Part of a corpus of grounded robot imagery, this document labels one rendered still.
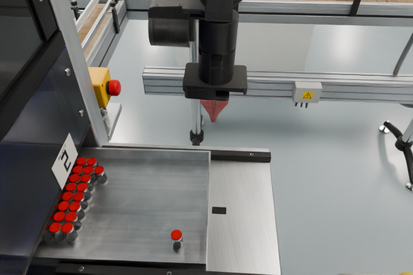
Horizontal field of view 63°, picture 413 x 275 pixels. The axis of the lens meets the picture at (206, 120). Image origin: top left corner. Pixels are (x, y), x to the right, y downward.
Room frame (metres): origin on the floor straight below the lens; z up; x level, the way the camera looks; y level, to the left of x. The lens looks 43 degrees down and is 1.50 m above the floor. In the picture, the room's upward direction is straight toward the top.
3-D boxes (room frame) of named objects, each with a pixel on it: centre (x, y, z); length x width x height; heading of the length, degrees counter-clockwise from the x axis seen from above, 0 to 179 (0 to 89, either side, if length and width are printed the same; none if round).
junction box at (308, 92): (1.25, -0.47, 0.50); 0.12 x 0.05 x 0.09; 87
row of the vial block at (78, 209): (0.40, 0.25, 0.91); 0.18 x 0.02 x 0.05; 178
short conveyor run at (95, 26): (0.95, 0.40, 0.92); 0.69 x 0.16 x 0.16; 177
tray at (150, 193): (0.39, 0.17, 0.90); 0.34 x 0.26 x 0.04; 88
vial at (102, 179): (0.45, 0.23, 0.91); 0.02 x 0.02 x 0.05
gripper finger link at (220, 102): (0.45, 0.00, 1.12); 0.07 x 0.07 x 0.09; 87
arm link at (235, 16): (0.45, -0.01, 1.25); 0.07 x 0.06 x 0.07; 87
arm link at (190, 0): (0.45, 0.02, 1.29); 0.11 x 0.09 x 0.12; 87
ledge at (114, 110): (0.67, 0.31, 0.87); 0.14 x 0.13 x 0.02; 87
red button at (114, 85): (0.65, 0.23, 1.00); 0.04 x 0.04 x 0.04; 87
